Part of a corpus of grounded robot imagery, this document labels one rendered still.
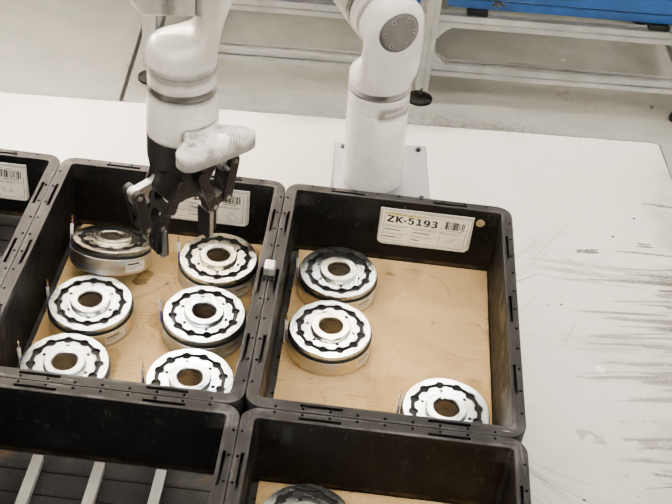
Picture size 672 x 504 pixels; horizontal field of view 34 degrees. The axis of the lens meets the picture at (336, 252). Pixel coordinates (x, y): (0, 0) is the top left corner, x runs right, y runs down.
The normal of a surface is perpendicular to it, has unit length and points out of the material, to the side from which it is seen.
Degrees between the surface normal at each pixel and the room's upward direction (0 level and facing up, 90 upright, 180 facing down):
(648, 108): 0
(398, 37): 93
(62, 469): 0
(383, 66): 95
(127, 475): 0
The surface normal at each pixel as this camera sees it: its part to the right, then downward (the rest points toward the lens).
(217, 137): 0.01, -0.82
